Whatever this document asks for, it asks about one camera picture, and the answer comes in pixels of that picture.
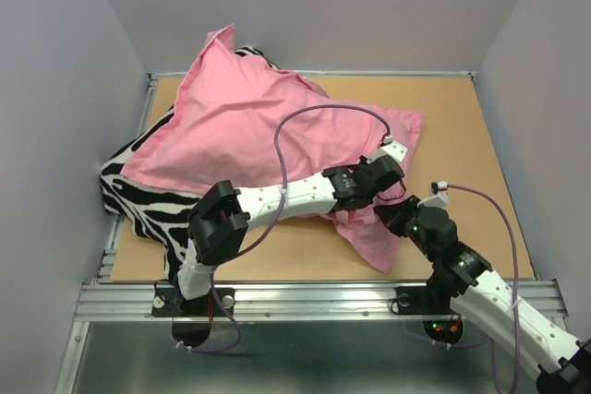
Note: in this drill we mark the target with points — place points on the zebra striped pillow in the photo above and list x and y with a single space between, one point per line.
153 244

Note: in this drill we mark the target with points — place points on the aluminium front mounting rail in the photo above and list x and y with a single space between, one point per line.
253 302

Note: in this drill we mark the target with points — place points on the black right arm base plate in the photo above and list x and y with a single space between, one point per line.
421 300

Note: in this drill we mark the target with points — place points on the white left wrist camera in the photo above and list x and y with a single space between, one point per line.
389 148

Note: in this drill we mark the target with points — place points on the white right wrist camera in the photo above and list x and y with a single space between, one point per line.
438 196

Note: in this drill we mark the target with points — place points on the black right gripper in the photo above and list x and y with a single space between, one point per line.
391 215

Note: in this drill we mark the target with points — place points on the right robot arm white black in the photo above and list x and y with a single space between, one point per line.
464 283

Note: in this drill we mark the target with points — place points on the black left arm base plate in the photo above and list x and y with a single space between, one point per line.
168 302

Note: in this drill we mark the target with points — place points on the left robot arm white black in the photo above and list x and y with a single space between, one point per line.
220 221

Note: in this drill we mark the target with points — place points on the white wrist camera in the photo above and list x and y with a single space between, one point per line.
438 196
389 148

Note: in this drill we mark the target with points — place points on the pink satin pillowcase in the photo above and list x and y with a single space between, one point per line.
237 118

